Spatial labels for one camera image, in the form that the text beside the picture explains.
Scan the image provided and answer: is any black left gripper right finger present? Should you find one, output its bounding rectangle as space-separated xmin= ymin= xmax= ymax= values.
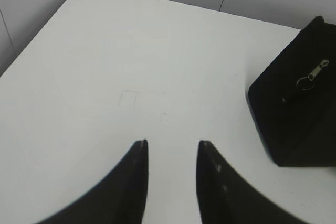
xmin=196 ymin=141 xmax=302 ymax=224

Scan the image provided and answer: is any black tote bag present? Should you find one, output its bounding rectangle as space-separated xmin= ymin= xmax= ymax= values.
xmin=248 ymin=16 xmax=335 ymax=167

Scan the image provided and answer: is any silver zipper pull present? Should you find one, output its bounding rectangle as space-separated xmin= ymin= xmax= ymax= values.
xmin=282 ymin=59 xmax=329 ymax=103

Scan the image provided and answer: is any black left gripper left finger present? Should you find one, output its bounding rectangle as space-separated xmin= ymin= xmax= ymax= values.
xmin=42 ymin=140 xmax=149 ymax=223

